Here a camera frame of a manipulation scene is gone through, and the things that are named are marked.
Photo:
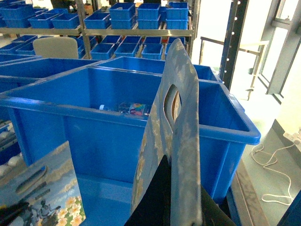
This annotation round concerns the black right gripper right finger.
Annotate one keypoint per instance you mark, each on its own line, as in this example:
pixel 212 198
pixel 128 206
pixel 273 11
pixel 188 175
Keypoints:
pixel 212 215

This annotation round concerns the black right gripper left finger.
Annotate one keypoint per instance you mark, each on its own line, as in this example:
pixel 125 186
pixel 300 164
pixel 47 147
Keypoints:
pixel 154 208

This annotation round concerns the blue bin left neighbour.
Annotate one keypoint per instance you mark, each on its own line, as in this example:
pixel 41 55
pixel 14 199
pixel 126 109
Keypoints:
pixel 35 70

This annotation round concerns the grey office chair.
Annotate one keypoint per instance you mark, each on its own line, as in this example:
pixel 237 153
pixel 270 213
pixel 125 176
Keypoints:
pixel 56 47

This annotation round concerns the large blue plastic bin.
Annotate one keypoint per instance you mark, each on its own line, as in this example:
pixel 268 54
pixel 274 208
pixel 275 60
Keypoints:
pixel 105 145

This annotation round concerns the white power strip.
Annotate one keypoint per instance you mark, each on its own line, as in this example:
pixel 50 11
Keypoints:
pixel 295 137

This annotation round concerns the flower gift bag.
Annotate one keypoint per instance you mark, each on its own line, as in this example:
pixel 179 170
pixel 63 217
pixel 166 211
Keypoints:
pixel 46 193
pixel 172 131

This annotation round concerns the colourful items inside bin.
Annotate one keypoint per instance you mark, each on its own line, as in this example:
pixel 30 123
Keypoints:
pixel 130 108

